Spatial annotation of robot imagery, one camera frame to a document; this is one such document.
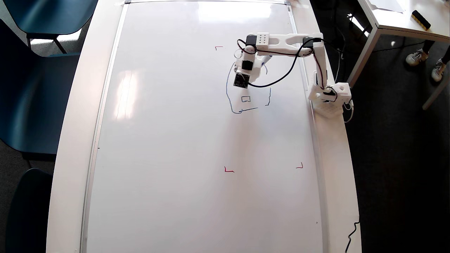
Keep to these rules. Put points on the white paper sheet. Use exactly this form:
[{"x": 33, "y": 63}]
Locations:
[{"x": 386, "y": 5}]

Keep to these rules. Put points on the white sneaker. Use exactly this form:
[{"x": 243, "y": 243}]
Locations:
[
  {"x": 415, "y": 58},
  {"x": 438, "y": 70}
]

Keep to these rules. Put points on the small wrist camera board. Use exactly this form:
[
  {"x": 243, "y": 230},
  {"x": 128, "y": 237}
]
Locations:
[{"x": 242, "y": 80}]

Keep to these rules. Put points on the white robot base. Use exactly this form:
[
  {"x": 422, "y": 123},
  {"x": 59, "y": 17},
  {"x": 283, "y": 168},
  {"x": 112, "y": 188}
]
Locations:
[{"x": 330, "y": 107}]

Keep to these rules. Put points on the dark blue chair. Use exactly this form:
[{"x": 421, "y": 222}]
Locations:
[
  {"x": 35, "y": 98},
  {"x": 49, "y": 15},
  {"x": 30, "y": 211}
]

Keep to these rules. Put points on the white side table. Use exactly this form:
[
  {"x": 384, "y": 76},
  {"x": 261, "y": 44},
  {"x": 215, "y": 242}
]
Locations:
[{"x": 422, "y": 24}]

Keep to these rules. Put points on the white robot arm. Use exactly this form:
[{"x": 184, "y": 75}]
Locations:
[{"x": 277, "y": 40}]

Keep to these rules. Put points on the large white whiteboard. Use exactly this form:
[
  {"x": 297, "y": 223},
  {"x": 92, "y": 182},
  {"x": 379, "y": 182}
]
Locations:
[{"x": 175, "y": 158}]

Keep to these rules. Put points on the black yellow board eraser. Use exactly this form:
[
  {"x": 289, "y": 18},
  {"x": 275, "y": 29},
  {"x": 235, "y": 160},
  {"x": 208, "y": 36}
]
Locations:
[{"x": 420, "y": 19}]

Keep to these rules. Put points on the dark trousered leg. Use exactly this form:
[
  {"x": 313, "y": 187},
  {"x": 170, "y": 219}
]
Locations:
[
  {"x": 446, "y": 55},
  {"x": 428, "y": 45}
]

